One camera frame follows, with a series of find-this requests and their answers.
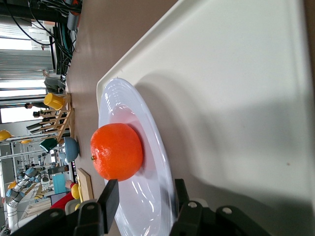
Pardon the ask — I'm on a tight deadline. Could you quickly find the black cable bundle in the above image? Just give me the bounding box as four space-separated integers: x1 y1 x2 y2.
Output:
0 0 83 76

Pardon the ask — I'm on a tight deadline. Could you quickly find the teal box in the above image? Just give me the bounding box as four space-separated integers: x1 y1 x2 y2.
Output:
52 174 67 195

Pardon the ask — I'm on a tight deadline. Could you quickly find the blue bowl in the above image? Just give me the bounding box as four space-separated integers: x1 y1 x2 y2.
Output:
63 137 80 163

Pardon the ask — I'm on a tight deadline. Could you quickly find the orange mandarin fruit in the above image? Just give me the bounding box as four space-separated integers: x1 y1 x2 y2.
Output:
90 123 144 182

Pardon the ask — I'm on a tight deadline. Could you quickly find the person in dark clothes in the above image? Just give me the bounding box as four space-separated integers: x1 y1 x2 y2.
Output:
24 102 48 111

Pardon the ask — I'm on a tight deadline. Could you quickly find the large yellow lemon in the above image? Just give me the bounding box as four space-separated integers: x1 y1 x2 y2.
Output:
70 183 81 200

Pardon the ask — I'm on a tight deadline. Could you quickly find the cream tray with bear print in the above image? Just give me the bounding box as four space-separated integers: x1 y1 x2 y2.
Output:
96 0 315 236

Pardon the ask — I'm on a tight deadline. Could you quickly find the yellow cup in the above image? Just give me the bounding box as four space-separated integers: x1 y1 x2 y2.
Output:
43 92 65 111

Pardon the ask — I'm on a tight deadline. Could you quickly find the pale lilac round plate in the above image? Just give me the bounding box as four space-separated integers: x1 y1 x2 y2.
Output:
97 78 178 236

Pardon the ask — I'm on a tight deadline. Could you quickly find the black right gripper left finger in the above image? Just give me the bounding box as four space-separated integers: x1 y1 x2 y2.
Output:
73 179 119 236

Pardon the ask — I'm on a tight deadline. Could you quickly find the wooden peg drying rack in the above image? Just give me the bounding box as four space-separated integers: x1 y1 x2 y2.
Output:
38 93 75 144

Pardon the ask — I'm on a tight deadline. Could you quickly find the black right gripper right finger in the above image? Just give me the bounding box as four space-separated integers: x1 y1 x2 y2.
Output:
171 178 205 236

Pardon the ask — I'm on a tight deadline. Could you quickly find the yellow safety helmet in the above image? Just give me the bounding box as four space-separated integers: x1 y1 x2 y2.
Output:
0 129 14 142

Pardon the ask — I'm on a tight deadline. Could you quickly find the wooden cutting board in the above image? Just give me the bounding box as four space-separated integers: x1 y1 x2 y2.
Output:
77 168 95 201

